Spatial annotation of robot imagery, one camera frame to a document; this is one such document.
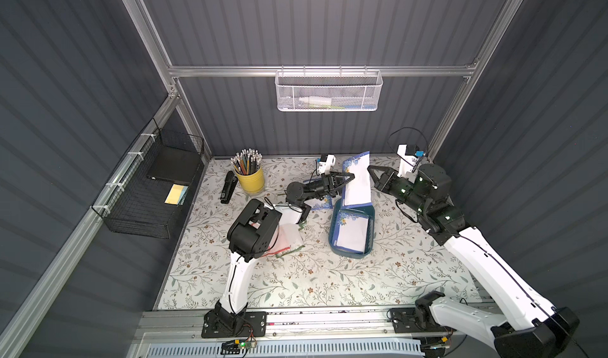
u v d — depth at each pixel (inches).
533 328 14.8
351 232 37.0
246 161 38.9
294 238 36.0
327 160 31.0
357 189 28.6
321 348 30.3
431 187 19.5
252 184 39.6
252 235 22.0
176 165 31.4
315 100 35.7
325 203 40.2
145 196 29.0
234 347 28.0
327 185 28.7
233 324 25.3
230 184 42.9
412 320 28.8
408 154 23.9
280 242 35.7
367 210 38.3
